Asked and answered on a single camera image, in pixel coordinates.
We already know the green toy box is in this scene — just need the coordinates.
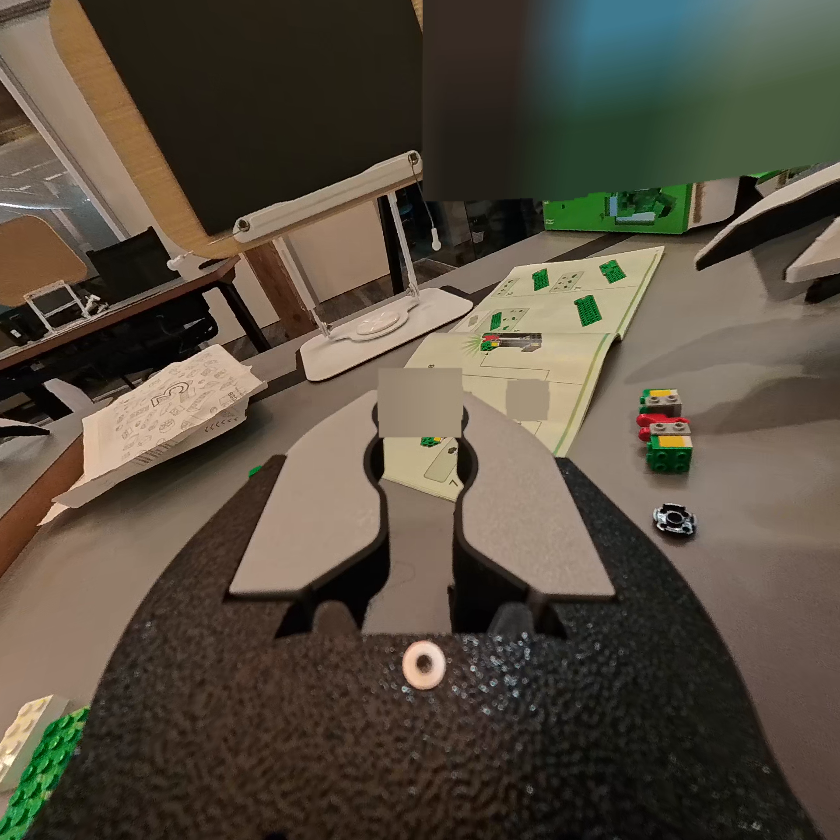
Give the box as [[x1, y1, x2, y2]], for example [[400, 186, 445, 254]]
[[543, 184, 739, 235]]

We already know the black office chair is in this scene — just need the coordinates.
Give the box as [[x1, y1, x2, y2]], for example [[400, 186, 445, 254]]
[[85, 226, 219, 342]]

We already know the brown wooden post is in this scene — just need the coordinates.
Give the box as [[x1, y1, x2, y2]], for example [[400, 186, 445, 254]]
[[244, 238, 317, 342]]

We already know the pale green instruction booklet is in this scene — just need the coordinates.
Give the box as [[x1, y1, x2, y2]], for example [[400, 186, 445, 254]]
[[382, 246, 665, 503]]

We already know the red green yellow brick assembly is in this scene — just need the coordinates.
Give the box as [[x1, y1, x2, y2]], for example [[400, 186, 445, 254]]
[[637, 387, 695, 475]]

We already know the cream brick plate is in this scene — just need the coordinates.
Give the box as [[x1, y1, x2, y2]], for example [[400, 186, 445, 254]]
[[0, 694, 70, 791]]

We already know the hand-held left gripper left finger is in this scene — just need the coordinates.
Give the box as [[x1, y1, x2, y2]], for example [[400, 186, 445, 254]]
[[228, 390, 385, 635]]

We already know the black round brick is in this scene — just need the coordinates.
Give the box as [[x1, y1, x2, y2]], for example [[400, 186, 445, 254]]
[[652, 503, 699, 539]]

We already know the brown side table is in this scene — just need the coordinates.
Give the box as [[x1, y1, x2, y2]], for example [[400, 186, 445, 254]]
[[0, 255, 271, 421]]

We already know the green brick baseplate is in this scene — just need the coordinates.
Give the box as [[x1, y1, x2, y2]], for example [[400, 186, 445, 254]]
[[0, 705, 91, 840]]

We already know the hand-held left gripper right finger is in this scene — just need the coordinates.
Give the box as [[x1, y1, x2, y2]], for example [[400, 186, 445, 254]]
[[453, 392, 618, 632]]

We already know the white printed paper bag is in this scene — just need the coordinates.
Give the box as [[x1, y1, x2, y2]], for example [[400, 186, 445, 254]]
[[38, 344, 269, 526]]

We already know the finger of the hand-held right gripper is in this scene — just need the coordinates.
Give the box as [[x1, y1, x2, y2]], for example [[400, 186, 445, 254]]
[[694, 159, 840, 272], [784, 218, 840, 304]]

